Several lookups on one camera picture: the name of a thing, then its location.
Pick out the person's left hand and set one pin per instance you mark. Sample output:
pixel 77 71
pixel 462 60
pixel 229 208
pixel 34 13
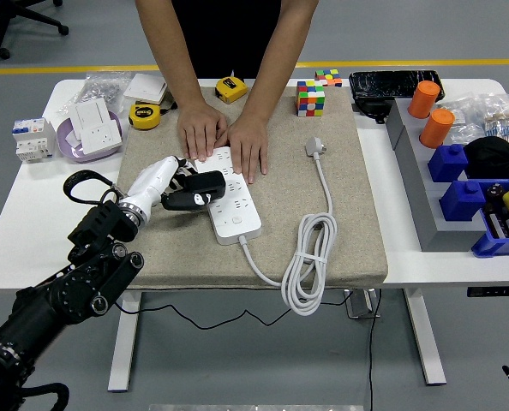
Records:
pixel 248 145

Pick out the person's right hand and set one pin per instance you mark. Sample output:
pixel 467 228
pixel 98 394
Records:
pixel 201 128

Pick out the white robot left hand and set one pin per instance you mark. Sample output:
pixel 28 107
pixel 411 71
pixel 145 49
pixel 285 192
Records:
pixel 151 180

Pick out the black power adapter plug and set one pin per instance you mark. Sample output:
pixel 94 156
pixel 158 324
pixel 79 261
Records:
pixel 205 182

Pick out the white power strip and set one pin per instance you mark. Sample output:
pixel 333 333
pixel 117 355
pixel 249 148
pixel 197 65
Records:
pixel 239 218

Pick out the person's left forearm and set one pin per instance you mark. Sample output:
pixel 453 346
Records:
pixel 280 55

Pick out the person's right forearm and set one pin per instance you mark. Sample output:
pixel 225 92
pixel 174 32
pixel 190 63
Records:
pixel 171 51

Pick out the square yellow tape measure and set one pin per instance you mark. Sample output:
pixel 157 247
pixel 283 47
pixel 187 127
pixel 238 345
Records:
pixel 231 89

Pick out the round yellow tape measure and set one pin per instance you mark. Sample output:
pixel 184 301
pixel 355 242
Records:
pixel 145 116

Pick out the large colourful puzzle cube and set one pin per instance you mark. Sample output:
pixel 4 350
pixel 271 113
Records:
pixel 310 101

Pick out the black table control panel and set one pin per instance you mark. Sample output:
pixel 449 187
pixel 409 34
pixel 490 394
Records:
pixel 495 291

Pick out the person's torso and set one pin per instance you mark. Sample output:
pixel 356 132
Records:
pixel 224 34

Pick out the white table leg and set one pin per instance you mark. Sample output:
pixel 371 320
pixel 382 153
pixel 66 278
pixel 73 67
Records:
pixel 121 372
pixel 426 342

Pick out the clear bag of screws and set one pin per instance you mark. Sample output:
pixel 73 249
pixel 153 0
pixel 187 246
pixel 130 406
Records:
pixel 101 87

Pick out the small colourful puzzle cube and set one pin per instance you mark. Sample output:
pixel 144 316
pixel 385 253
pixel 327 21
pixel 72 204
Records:
pixel 329 78

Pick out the grey-brown mat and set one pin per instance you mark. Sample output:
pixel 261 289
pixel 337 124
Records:
pixel 280 248

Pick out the white circuit breaker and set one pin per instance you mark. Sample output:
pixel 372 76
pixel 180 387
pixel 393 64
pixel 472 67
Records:
pixel 32 141

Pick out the blue plastic bin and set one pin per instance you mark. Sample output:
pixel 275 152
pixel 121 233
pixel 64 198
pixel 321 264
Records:
pixel 495 248

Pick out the black cracked tray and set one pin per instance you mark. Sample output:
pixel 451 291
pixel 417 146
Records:
pixel 384 84

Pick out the grey stepped block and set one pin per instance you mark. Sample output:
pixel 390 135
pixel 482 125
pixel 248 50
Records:
pixel 414 180

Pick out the orange cylinder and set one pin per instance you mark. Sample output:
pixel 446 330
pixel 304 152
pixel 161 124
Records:
pixel 423 101
pixel 435 129

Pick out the blue plastic block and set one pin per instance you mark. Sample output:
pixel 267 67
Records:
pixel 461 201
pixel 446 163

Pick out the dark brown bottle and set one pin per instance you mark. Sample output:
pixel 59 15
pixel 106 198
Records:
pixel 495 192

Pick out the black office chair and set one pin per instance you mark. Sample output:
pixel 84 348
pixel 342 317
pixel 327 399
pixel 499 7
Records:
pixel 1 25

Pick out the clear plastic bag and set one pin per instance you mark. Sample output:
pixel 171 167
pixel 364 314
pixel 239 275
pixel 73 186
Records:
pixel 463 120

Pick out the black cloth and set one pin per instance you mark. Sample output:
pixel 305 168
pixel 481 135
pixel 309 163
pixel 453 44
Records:
pixel 495 156

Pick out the clear bag of resistors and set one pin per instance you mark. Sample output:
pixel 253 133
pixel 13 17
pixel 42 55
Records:
pixel 504 120

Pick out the white wall socket panel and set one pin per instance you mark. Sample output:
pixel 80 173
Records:
pixel 103 137

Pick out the white switch panel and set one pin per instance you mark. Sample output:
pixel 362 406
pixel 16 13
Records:
pixel 146 87

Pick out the white blank wall plate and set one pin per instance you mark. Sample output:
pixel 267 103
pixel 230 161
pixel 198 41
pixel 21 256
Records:
pixel 88 116

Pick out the metal bracket under table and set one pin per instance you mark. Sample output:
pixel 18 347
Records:
pixel 357 306

